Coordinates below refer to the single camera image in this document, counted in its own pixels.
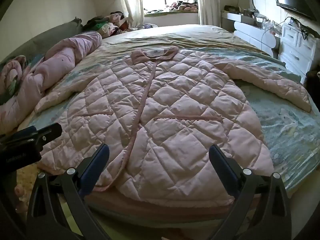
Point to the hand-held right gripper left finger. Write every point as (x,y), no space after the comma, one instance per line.
(93,166)

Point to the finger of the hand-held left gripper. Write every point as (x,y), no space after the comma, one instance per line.
(26,130)
(50,131)

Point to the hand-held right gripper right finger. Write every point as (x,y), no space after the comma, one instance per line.
(222,167)

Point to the pink quilted coat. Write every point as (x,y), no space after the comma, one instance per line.
(175,120)

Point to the pile of mixed clothes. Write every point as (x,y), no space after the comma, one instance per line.
(105,25)

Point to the small heap of floor clothes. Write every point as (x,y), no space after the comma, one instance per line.
(150,26)

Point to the heap of clothes on windowsill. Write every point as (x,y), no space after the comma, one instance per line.
(185,5)

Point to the yellow fluffy rug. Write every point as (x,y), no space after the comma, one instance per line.
(25,177)

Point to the pink green floral quilt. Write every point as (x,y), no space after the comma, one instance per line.
(10,80)

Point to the pink rolled duvet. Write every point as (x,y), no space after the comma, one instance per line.
(57,60)

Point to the grey padded headboard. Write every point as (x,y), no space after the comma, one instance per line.
(37,40)

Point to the dark hanging cloth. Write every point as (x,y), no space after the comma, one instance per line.
(313,77)

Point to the white dressing table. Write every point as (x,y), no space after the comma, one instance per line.
(250,33)

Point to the white chest of drawers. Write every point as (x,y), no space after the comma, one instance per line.
(292,45)

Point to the large bed with beige sheet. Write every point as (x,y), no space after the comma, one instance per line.
(175,33)

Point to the clutter of small toiletries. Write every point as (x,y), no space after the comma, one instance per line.
(271,25)

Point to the cream curtain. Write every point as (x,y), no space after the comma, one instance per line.
(132,5)
(207,2)

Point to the white framed vanity mirror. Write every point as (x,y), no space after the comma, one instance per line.
(246,1)

